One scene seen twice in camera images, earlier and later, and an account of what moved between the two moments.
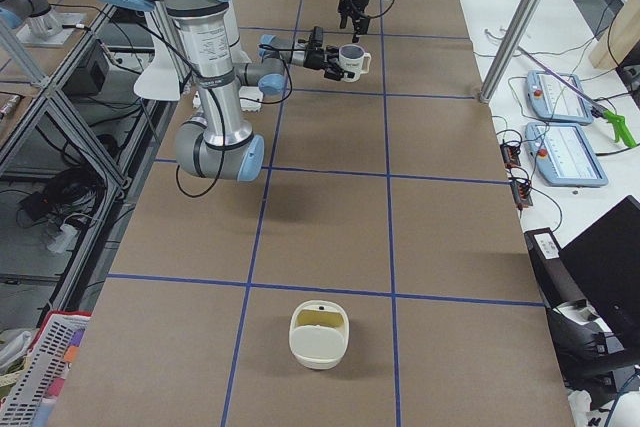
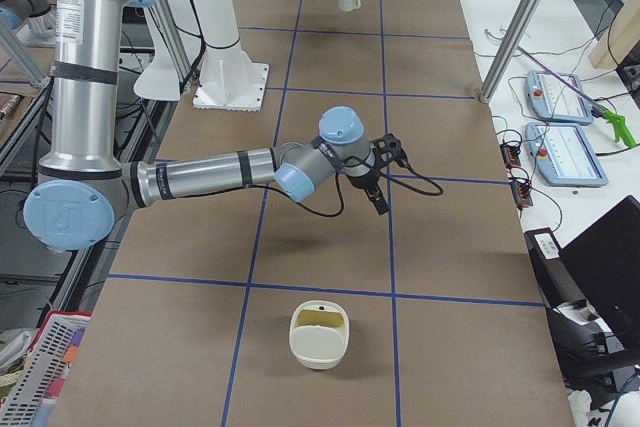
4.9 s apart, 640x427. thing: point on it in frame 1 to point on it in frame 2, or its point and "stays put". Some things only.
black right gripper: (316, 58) to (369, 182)
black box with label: (555, 281) stays put
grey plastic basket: (33, 398) stays put
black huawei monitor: (605, 265) stays put
